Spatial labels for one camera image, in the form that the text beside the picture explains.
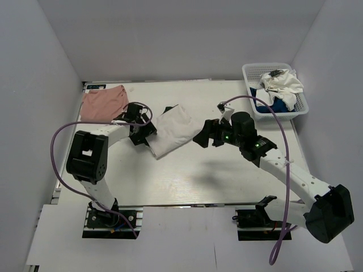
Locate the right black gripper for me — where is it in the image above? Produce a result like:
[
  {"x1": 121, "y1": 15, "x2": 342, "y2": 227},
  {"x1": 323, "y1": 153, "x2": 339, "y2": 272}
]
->
[{"x1": 193, "y1": 116, "x2": 244, "y2": 148}]

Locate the white and green t shirt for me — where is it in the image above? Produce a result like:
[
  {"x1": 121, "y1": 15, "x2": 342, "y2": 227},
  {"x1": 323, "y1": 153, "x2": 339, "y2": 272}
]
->
[{"x1": 146, "y1": 105, "x2": 203, "y2": 159}]

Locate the blue t shirt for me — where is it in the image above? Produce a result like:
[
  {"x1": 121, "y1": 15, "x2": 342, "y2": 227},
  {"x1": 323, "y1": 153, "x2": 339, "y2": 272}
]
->
[{"x1": 250, "y1": 88, "x2": 288, "y2": 113}]

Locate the plain white t shirt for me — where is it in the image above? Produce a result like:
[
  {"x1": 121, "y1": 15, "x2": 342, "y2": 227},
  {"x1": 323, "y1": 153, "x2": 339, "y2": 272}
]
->
[{"x1": 256, "y1": 69, "x2": 304, "y2": 112}]

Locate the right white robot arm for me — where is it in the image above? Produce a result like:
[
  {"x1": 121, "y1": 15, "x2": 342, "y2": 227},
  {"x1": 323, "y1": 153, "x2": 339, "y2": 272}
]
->
[{"x1": 193, "y1": 112, "x2": 354, "y2": 244}]

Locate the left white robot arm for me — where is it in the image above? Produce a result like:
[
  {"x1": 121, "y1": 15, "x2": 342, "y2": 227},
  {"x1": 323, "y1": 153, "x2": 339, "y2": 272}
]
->
[{"x1": 66, "y1": 103, "x2": 157, "y2": 226}]

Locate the folded pink t shirt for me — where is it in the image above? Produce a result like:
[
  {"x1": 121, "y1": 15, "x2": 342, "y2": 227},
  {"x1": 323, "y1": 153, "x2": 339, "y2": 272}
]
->
[{"x1": 79, "y1": 85, "x2": 129, "y2": 122}]

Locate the black label sticker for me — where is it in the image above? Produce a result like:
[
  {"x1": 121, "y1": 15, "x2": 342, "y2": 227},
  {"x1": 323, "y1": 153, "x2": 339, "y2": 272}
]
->
[{"x1": 86, "y1": 84, "x2": 107, "y2": 90}]

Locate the white plastic basket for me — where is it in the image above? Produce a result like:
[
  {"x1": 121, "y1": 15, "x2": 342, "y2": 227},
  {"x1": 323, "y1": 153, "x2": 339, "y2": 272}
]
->
[{"x1": 242, "y1": 62, "x2": 309, "y2": 121}]

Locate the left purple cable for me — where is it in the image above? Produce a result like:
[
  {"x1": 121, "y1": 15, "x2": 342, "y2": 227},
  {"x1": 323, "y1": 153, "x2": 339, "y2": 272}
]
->
[{"x1": 50, "y1": 102, "x2": 154, "y2": 239}]

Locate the purple cable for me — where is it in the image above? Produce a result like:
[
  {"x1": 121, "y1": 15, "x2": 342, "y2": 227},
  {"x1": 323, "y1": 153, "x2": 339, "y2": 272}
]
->
[
  {"x1": 218, "y1": 95, "x2": 298, "y2": 266},
  {"x1": 50, "y1": 102, "x2": 154, "y2": 239}
]

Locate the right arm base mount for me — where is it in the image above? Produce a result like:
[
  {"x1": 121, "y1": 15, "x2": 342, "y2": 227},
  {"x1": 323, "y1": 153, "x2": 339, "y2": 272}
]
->
[{"x1": 232, "y1": 209, "x2": 282, "y2": 241}]

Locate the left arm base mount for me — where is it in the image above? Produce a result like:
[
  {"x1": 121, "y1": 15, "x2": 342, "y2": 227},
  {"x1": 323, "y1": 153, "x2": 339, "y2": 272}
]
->
[{"x1": 82, "y1": 206, "x2": 143, "y2": 240}]

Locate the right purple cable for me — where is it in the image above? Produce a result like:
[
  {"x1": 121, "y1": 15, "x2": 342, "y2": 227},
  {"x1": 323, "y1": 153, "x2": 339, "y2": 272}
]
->
[{"x1": 218, "y1": 95, "x2": 298, "y2": 266}]

